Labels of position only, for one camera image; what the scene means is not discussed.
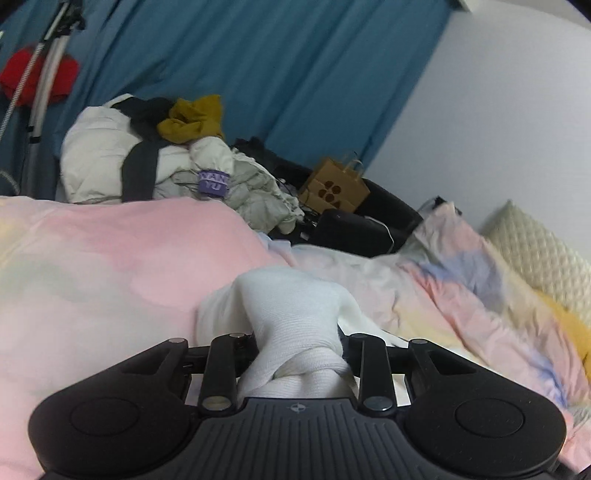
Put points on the beige jacket with purple label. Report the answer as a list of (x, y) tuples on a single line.
[(249, 184)]

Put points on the yellow pillow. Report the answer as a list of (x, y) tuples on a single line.
[(572, 323)]

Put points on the red cloth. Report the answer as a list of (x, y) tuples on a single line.
[(18, 76)]

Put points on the cream quilted cushion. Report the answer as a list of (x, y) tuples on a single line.
[(531, 249)]

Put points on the white knit garment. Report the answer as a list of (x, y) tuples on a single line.
[(291, 304)]

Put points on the dark jacket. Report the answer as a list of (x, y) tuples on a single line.
[(258, 152)]

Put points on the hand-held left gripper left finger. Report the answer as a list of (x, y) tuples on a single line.
[(226, 364)]

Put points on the pastel tie-dye duvet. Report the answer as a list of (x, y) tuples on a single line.
[(115, 258)]

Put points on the pastel tie-dye pillow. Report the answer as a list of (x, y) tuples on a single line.
[(461, 258)]

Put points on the white down jacket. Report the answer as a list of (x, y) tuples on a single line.
[(92, 152)]

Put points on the black garment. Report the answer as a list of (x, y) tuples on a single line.
[(143, 115)]

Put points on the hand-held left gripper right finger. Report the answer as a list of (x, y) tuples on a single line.
[(374, 369)]

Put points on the mustard yellow garment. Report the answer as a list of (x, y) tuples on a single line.
[(194, 117)]

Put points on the brown paper bag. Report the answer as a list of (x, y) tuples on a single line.
[(332, 184)]

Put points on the garment steamer stand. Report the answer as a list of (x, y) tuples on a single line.
[(46, 78)]

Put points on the black bag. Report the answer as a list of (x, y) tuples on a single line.
[(351, 230)]

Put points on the blue curtain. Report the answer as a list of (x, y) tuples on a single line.
[(277, 69)]

